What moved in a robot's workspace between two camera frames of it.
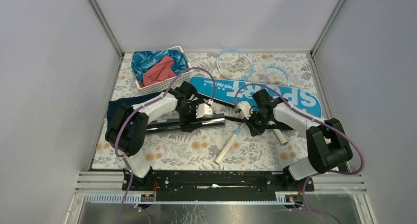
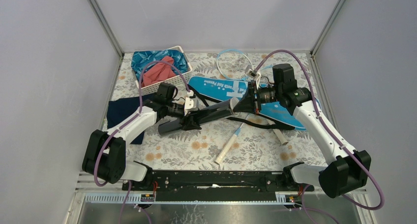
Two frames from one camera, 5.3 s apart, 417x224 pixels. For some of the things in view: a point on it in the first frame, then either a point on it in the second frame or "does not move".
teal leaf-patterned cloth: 142,61 does not move
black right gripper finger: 257,127 → 247,104
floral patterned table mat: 237,111 does not move
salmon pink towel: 163,70 does not move
